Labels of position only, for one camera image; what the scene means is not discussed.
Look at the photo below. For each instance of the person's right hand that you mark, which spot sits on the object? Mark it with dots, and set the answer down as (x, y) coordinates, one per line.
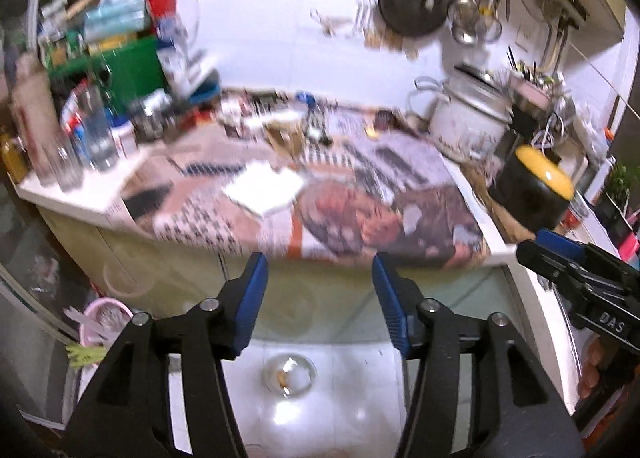
(592, 363)

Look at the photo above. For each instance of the black wok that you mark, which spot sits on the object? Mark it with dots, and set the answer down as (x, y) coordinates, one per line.
(407, 3)

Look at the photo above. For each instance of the green box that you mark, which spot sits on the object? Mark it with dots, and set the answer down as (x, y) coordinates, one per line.
(130, 65)

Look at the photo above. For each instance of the white jar with blue lid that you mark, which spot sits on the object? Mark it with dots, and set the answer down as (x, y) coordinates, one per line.
(125, 138)

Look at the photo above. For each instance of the black pot with yellow lid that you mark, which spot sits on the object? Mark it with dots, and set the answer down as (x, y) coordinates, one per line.
(525, 193)

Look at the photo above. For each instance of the blue tray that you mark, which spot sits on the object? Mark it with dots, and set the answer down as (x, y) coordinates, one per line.
(205, 92)

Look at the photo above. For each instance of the white plastic bag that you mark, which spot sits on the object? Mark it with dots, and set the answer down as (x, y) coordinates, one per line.
(592, 135)

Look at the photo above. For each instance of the utensil holder with chopsticks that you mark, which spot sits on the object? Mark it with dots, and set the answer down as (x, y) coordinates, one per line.
(532, 90)

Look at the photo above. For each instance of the metal strainer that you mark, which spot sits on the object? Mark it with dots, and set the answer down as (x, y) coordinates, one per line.
(490, 28)

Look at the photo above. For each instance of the clear glass tumbler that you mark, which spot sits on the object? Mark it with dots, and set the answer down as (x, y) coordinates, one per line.
(67, 168)

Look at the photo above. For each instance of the potted green plant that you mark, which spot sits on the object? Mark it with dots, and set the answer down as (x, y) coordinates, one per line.
(617, 188)

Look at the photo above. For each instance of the printed newspaper sheet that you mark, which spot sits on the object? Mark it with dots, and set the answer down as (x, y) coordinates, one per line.
(360, 208)

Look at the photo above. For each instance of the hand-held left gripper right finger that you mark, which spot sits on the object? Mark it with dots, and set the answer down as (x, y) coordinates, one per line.
(390, 298)

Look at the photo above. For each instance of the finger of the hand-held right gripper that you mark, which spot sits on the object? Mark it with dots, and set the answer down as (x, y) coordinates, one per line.
(560, 242)
(542, 260)

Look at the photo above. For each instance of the green clothes pegs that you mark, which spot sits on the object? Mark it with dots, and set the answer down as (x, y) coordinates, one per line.
(85, 355)

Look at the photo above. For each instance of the white paper napkin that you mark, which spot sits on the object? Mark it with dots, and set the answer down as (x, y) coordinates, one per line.
(265, 185)

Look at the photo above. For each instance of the beige thermos bottle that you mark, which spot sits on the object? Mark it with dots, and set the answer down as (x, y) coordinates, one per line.
(32, 113)

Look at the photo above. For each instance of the amber jar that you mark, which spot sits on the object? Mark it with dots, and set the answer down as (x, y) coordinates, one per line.
(12, 158)

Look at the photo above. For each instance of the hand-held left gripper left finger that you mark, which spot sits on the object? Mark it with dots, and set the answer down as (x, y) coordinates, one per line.
(252, 298)

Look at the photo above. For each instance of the white rice cooker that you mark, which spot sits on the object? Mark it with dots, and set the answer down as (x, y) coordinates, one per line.
(465, 123)

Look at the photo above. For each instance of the pale green cabinet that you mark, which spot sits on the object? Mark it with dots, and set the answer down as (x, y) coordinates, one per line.
(160, 273)

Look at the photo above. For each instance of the brown crumpled paper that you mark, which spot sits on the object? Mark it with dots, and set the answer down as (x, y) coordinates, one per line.
(285, 138)

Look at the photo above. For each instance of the clear plastic bottle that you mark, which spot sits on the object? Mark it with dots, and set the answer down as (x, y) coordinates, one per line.
(100, 133)

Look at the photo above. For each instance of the white plastic strip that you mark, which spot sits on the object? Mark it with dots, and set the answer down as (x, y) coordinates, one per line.
(82, 319)

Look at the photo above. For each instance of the glass pitcher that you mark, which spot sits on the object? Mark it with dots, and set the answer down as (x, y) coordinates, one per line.
(185, 13)

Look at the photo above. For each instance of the stack of teal packets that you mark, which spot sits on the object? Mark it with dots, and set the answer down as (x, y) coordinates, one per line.
(115, 13)

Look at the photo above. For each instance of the white waste bin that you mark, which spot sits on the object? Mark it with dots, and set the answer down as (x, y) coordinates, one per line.
(290, 374)

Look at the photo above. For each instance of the pink plastic basket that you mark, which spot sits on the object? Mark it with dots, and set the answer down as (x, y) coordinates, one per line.
(107, 325)

